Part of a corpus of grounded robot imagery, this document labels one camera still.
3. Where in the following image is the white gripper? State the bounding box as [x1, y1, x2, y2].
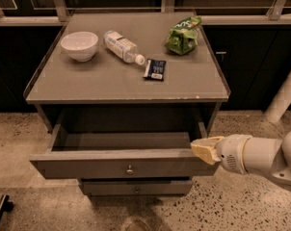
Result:
[191, 134, 251, 174]

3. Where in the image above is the grey top drawer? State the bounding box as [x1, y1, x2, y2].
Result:
[29, 106, 221, 180]

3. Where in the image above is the grey drawer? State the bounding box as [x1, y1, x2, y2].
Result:
[80, 179, 193, 196]
[29, 106, 221, 180]

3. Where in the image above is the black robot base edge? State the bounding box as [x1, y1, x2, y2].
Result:
[0, 194, 14, 221]

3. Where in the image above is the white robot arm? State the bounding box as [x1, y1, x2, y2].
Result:
[191, 132, 291, 192]

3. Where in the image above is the grey drawer cabinet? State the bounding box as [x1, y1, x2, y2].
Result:
[24, 13, 230, 183]

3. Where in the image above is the grey bottom drawer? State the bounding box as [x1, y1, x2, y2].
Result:
[80, 179, 193, 196]

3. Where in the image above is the dark blue snack packet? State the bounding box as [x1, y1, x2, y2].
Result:
[144, 59, 167, 81]

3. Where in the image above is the green chip bag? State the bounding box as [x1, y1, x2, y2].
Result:
[165, 16, 201, 56]

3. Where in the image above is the clear plastic water bottle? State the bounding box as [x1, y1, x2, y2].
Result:
[103, 31, 146, 65]

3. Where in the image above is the white ceramic bowl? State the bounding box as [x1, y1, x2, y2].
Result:
[61, 32, 98, 62]

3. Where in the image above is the metal railing frame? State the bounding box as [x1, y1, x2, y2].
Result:
[0, 0, 291, 26]

